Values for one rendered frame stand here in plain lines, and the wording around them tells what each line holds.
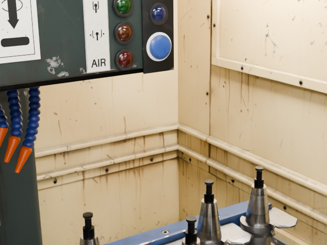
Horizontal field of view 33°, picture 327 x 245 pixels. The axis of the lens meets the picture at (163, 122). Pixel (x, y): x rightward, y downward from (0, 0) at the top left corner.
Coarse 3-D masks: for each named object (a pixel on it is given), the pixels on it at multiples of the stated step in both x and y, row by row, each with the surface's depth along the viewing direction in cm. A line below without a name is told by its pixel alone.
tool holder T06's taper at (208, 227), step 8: (216, 200) 91; (200, 208) 92; (208, 208) 90; (216, 208) 91; (200, 216) 91; (208, 216) 91; (216, 216) 91; (200, 224) 92; (208, 224) 91; (216, 224) 91; (200, 232) 92; (208, 232) 91; (216, 232) 91; (200, 240) 92; (208, 240) 91; (216, 240) 92
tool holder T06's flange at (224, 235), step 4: (224, 232) 95; (224, 236) 93; (220, 240) 92; (224, 240) 92; (200, 244) 91; (204, 244) 91; (208, 244) 91; (212, 244) 91; (216, 244) 92; (220, 244) 92; (224, 244) 92
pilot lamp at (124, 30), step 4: (120, 28) 64; (124, 28) 64; (128, 28) 64; (120, 32) 64; (124, 32) 64; (128, 32) 64; (120, 36) 64; (124, 36) 64; (128, 36) 65; (124, 40) 65
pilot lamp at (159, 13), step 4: (156, 8) 66; (160, 8) 66; (156, 12) 66; (160, 12) 66; (164, 12) 67; (152, 16) 66; (156, 16) 66; (160, 16) 66; (164, 16) 67; (156, 20) 66; (160, 20) 67
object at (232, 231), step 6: (228, 222) 100; (222, 228) 98; (228, 228) 98; (234, 228) 98; (240, 228) 98; (228, 234) 96; (234, 234) 96; (240, 234) 96; (246, 234) 96; (252, 234) 96; (228, 240) 94; (234, 240) 94; (240, 240) 94; (246, 240) 94
